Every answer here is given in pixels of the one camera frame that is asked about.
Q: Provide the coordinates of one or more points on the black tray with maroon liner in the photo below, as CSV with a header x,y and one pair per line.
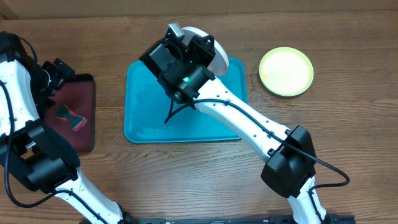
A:
x,y
79,95

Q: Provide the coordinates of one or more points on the red and green sponge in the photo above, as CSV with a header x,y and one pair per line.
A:
x,y
76,121

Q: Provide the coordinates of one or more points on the yellow-green plate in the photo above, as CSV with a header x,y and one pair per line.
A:
x,y
286,71

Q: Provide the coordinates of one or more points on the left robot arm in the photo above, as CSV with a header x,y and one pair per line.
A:
x,y
38,163

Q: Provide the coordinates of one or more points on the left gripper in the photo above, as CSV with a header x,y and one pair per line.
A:
x,y
61,72

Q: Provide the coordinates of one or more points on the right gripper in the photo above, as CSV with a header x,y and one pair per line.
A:
x,y
200,51

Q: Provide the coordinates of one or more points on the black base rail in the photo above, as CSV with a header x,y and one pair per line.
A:
x,y
275,219

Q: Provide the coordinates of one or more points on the teal plastic serving tray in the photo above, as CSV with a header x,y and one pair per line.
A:
x,y
147,106

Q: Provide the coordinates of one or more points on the white plate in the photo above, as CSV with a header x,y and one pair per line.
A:
x,y
220,63

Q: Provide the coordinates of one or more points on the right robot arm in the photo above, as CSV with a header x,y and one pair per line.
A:
x,y
188,70

